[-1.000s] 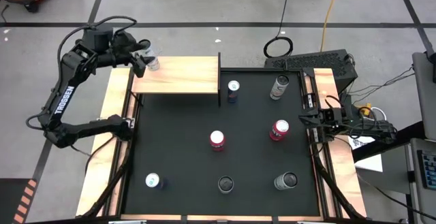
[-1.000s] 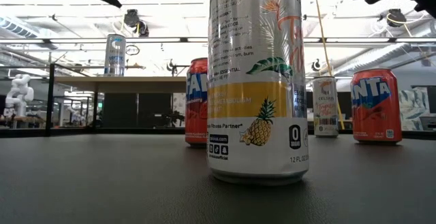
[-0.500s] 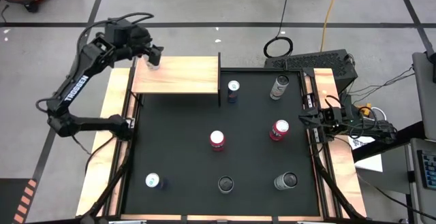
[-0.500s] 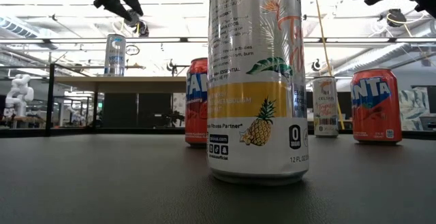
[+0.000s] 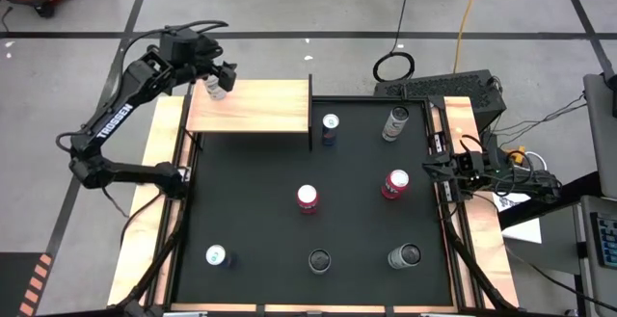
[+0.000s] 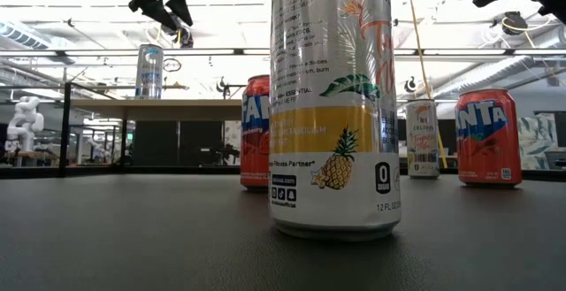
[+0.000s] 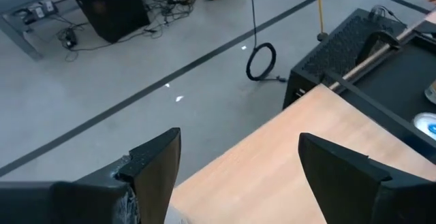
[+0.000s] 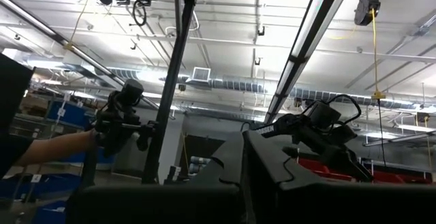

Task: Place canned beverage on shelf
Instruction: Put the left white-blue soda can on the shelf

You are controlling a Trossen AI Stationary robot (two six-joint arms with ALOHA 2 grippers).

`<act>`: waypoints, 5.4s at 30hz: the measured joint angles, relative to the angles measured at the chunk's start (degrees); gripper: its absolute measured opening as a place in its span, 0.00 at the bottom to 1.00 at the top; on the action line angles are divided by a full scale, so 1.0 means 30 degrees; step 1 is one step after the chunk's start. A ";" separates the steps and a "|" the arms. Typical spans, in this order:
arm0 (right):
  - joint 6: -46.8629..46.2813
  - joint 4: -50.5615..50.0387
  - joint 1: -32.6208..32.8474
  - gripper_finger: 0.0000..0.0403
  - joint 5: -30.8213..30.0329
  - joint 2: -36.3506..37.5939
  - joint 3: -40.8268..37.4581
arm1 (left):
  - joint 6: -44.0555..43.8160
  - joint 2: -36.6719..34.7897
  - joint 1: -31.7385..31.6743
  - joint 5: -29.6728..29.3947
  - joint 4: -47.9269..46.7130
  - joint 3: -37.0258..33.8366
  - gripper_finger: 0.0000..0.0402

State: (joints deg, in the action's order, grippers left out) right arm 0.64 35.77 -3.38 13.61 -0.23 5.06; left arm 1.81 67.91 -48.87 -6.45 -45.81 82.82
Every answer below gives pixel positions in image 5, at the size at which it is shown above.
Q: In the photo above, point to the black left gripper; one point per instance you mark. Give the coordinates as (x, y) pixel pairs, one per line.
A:
(207, 54)

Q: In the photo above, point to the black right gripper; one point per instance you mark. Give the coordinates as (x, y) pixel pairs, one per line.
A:
(456, 179)

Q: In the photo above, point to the white Celsius Arctic Vibe can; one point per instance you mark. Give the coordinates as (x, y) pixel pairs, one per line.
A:
(215, 88)

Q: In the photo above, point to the red Fanta soda can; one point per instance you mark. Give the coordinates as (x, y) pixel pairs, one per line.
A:
(307, 197)
(396, 183)

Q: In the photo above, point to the silver Celsius Tropical Vibe can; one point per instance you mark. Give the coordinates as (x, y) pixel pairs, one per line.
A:
(404, 256)
(395, 123)
(319, 260)

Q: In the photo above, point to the blue silver Red Bull can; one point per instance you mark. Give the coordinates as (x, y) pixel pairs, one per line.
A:
(330, 126)

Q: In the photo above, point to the white Celsius can blue band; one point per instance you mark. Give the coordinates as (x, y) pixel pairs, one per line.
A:
(217, 255)

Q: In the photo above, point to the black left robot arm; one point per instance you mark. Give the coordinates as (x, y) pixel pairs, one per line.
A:
(115, 117)

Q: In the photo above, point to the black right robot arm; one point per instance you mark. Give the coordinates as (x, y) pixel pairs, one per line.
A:
(525, 182)

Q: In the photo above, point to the grey control console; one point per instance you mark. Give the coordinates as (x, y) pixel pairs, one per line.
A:
(607, 240)

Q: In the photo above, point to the black orange-striped floor mat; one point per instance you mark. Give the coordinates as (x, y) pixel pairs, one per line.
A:
(24, 283)

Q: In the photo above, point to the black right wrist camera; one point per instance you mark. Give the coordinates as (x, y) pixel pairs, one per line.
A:
(470, 163)

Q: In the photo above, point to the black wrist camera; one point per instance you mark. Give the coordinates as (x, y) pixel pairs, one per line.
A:
(177, 44)
(470, 163)

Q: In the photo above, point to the wooden shelf black frame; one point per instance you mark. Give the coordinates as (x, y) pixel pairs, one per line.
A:
(250, 107)

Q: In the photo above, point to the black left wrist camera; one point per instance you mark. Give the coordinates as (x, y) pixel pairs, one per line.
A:
(177, 44)

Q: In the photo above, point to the black aluminium table frame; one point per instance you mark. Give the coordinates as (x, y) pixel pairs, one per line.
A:
(366, 98)

